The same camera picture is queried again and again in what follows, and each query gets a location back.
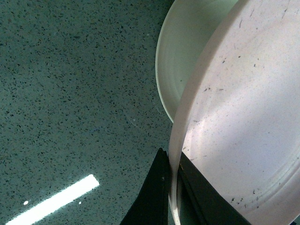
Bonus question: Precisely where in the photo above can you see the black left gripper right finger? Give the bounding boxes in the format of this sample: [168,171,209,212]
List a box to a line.
[179,155,250,225]

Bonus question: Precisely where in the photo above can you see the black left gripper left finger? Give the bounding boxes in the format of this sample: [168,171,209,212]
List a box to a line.
[121,148,170,225]

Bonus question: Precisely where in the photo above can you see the pink plate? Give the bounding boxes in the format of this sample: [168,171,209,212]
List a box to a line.
[169,0,300,225]

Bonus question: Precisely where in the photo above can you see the pale green plate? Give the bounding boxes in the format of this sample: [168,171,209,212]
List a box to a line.
[155,0,237,120]

